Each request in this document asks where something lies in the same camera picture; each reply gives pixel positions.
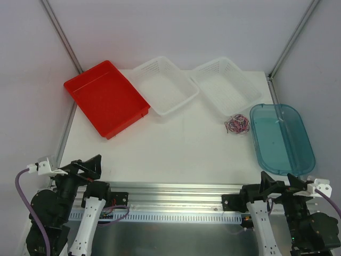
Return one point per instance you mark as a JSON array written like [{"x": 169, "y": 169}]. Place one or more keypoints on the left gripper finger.
[
  {"x": 92, "y": 168},
  {"x": 76, "y": 163}
]

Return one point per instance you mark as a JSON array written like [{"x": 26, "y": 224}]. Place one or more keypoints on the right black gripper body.
[{"x": 281, "y": 190}]

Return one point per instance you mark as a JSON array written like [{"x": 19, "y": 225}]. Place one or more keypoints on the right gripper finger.
[
  {"x": 268, "y": 186},
  {"x": 297, "y": 184}
]

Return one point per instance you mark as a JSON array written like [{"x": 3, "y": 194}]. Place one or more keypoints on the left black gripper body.
[{"x": 75, "y": 172}]

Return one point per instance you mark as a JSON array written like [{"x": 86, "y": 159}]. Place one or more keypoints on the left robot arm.
[{"x": 48, "y": 234}]

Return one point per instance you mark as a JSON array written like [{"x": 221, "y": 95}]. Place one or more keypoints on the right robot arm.
[{"x": 311, "y": 233}]

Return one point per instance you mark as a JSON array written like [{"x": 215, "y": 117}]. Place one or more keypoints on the teal translucent plastic tub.
[{"x": 280, "y": 139}]

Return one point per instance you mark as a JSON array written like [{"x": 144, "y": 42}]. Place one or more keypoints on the red plastic tray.
[{"x": 107, "y": 99}]

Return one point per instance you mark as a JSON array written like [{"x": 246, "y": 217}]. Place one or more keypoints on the white perforated basket left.
[{"x": 163, "y": 85}]

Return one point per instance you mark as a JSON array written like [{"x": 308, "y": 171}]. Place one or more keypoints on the white perforated basket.
[
  {"x": 225, "y": 87},
  {"x": 163, "y": 85}
]

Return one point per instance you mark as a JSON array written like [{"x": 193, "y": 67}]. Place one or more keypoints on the white perforated basket right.
[{"x": 225, "y": 87}]

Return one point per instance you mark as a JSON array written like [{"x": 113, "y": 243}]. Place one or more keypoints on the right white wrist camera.
[{"x": 315, "y": 187}]

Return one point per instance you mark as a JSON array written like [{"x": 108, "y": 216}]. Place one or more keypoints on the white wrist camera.
[
  {"x": 46, "y": 166},
  {"x": 315, "y": 187}
]

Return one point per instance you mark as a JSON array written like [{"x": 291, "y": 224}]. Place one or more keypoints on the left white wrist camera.
[{"x": 46, "y": 166}]

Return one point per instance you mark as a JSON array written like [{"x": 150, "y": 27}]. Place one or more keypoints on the white slotted cable duct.
[{"x": 165, "y": 217}]

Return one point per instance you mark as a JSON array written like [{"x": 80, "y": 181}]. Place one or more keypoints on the aluminium mounting rail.
[{"x": 179, "y": 198}]

